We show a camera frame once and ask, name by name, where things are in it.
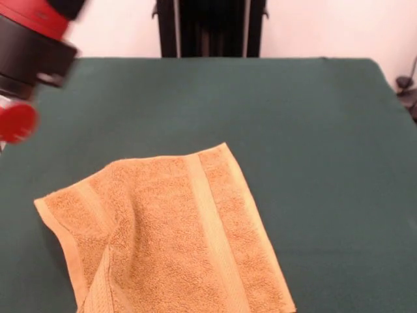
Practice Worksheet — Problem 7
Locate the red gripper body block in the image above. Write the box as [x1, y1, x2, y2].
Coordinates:
[0, 102, 40, 145]

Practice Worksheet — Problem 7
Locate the tan terry towel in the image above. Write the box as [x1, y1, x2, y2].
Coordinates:
[33, 142, 298, 313]

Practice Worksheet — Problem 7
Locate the dark green table cloth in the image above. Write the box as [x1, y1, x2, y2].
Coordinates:
[0, 57, 417, 313]

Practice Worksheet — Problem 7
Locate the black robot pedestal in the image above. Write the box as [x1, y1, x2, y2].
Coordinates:
[151, 0, 270, 59]

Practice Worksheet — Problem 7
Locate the black plug with cable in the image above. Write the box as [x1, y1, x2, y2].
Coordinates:
[395, 75, 417, 123]

